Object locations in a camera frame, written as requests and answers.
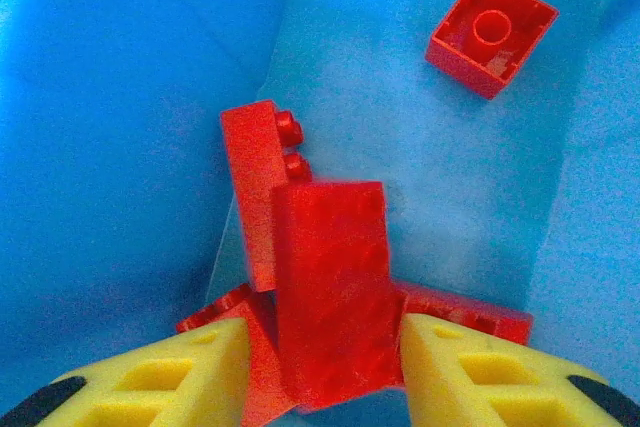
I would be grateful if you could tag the blue plastic bin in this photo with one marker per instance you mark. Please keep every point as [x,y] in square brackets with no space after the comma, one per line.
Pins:
[100,97]

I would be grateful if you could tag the red square lego brick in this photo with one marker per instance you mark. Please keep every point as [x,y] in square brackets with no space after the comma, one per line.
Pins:
[460,64]

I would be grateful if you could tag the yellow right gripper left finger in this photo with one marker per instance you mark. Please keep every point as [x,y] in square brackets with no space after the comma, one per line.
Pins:
[215,377]

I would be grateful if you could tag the red long lego brick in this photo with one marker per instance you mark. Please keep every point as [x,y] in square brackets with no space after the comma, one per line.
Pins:
[250,187]

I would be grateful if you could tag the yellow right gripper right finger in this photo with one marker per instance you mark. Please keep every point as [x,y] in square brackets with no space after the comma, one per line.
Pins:
[435,382]

